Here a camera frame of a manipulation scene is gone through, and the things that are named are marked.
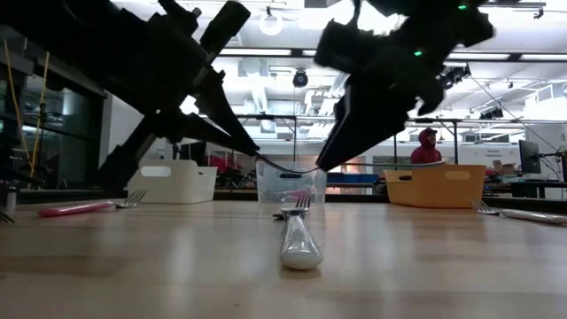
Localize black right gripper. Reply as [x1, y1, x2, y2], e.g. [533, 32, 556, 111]
[316, 39, 447, 173]

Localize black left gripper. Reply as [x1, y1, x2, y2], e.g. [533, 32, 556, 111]
[97, 1, 260, 196]

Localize clear plastic bin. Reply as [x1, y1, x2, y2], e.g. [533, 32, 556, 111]
[255, 159, 328, 205]

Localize white-handled fork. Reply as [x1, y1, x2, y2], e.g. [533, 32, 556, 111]
[278, 206, 324, 271]
[470, 198, 567, 226]

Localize black computer monitor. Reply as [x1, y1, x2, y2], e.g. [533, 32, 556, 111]
[178, 141, 208, 167]
[517, 139, 542, 175]

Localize blue storage crates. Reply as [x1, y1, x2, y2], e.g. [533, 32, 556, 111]
[326, 172, 381, 185]

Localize black folding table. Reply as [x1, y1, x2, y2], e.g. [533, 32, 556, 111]
[392, 117, 460, 166]
[237, 113, 299, 163]

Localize white plastic bin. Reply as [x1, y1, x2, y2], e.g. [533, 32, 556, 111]
[126, 159, 219, 206]

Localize person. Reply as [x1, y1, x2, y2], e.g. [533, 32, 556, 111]
[409, 127, 444, 166]

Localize fluorescent ceiling light strip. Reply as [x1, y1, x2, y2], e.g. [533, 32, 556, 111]
[219, 47, 292, 58]
[520, 52, 567, 62]
[447, 52, 511, 61]

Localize black track light cluster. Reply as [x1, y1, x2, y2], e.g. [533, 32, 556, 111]
[436, 64, 471, 92]
[478, 106, 505, 121]

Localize orange plastic bin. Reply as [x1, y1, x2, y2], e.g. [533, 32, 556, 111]
[383, 163, 487, 209]

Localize round pendant lamp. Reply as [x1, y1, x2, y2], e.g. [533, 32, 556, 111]
[259, 4, 285, 37]

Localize cardboard box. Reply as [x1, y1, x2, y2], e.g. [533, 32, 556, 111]
[491, 159, 517, 175]

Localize white bottle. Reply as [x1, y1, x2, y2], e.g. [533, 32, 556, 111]
[4, 185, 18, 213]

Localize black ceiling camera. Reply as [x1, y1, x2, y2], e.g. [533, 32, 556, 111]
[291, 68, 310, 89]

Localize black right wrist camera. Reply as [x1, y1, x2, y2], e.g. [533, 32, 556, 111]
[313, 18, 358, 75]

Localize yellow cable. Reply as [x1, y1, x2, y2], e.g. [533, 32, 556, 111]
[3, 38, 50, 181]

